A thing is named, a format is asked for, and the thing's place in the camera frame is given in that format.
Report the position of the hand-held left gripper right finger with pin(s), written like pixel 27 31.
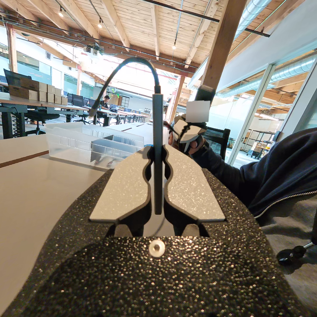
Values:
pixel 190 193

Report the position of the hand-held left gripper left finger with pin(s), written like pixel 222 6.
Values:
pixel 123 190

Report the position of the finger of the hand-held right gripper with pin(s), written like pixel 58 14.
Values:
pixel 179 126
pixel 195 132

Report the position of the clear plastic bin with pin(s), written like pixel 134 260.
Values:
pixel 69 138

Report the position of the person's right forearm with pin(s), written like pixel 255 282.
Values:
pixel 223 170

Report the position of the person's right hand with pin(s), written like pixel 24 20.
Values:
pixel 171 140

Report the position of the black mesh office chair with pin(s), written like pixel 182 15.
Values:
pixel 218 138

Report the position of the long white office table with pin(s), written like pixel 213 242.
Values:
pixel 123 115

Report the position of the metal storage shelf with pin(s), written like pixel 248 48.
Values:
pixel 260 146

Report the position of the row of black office chairs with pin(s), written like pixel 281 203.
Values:
pixel 78 100

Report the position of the stack of cardboard boxes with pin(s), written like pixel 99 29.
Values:
pixel 37 91

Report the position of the wooden top office desk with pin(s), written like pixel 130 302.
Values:
pixel 24 101

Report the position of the wooden support post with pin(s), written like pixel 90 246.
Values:
pixel 223 44

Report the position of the silver ventilation duct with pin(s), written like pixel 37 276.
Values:
pixel 250 14
pixel 284 74

